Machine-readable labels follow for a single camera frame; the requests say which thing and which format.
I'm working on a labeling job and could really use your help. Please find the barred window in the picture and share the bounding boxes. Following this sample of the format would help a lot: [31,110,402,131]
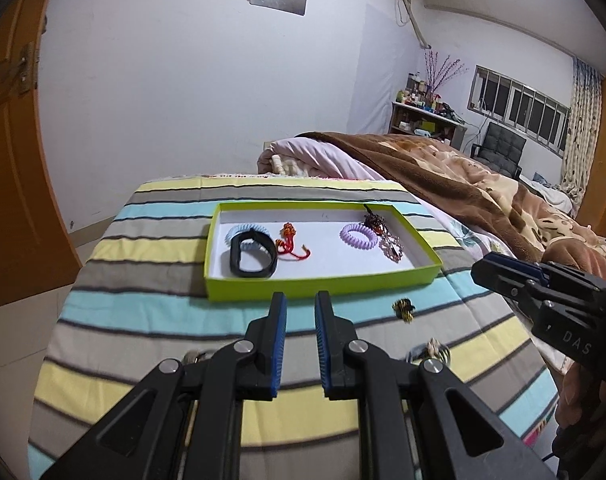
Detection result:
[467,65,571,151]

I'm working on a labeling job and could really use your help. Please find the purple coil hair tie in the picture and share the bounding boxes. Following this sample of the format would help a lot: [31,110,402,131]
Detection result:
[340,222,378,250]

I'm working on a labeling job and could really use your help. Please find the brown patterned blanket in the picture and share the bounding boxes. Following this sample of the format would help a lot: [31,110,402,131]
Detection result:
[293,131,606,281]

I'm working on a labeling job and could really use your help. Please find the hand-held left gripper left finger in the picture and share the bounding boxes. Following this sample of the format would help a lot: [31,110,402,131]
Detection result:
[38,291,288,480]

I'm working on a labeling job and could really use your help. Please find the metal door hinge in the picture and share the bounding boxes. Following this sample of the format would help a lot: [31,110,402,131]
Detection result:
[18,42,38,93]

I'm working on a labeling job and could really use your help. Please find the floral curtain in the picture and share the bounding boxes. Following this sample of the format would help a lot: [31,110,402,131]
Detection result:
[560,57,604,206]

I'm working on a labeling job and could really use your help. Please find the orange wooden door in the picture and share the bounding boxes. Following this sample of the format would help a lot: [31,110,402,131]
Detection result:
[0,0,84,311]

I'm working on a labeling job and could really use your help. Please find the black wristband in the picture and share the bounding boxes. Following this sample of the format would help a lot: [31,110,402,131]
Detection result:
[229,230,278,278]

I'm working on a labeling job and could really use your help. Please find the cluttered wooden shelf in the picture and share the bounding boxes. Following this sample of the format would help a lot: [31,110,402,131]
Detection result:
[390,101,468,153]

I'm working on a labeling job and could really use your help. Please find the cluster of bottles and jars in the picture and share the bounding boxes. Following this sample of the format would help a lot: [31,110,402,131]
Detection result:
[397,72,458,118]

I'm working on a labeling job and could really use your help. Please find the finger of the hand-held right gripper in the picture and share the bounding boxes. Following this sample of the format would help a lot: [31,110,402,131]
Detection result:
[488,254,606,306]
[472,260,606,318]

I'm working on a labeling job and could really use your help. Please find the light blue coil hair tie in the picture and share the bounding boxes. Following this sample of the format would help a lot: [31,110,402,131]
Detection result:
[225,224,271,257]

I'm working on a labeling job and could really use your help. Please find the small green brooch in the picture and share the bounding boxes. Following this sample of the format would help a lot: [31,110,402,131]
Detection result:
[392,298,416,324]

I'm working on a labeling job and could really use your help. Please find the person's right hand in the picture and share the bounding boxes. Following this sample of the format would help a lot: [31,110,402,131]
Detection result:
[558,367,606,436]

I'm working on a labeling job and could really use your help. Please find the rhinestone brooch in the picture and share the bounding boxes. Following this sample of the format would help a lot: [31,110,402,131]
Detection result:
[379,232,406,263]

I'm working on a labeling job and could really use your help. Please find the flower hair tie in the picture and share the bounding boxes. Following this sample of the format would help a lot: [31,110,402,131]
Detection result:
[405,339,454,367]

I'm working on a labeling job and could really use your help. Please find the purple decorative branches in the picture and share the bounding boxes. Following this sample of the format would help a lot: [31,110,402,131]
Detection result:
[423,50,468,96]

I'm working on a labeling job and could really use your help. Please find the red knotted cord bracelet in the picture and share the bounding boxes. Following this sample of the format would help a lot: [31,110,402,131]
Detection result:
[275,222,314,262]

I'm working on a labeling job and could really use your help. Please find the black chair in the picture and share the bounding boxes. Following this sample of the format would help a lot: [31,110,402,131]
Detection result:
[470,121,528,178]

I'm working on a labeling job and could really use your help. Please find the white wall pipe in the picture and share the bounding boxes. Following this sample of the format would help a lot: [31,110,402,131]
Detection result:
[395,0,431,51]

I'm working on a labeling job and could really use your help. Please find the brown beaded hair clip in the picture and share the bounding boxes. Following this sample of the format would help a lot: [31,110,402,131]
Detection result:
[363,205,386,236]

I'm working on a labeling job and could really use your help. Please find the lime green shallow box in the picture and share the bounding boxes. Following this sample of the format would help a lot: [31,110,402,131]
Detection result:
[204,201,442,303]

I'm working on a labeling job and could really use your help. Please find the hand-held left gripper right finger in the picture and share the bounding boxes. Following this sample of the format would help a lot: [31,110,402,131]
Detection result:
[314,290,558,480]

